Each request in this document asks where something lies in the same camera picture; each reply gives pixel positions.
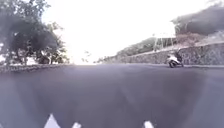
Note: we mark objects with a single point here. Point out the dark grey asphalt road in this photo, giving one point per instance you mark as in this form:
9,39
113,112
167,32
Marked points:
113,93

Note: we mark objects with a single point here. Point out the robot's own part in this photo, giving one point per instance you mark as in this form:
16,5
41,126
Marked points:
76,125
148,124

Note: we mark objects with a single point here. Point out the low roadside verge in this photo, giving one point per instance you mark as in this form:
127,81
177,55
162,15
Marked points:
23,68

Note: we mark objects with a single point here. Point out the group of dark leafy trees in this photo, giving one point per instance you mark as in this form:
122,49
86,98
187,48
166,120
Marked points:
26,33

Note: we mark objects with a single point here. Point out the overgrown hillside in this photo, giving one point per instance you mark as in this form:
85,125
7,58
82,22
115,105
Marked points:
200,23

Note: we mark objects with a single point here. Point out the pale frame structure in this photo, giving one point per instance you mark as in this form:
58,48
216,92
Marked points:
163,36

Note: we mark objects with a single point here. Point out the grey stone retaining wall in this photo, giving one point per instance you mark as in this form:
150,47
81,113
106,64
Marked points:
203,53

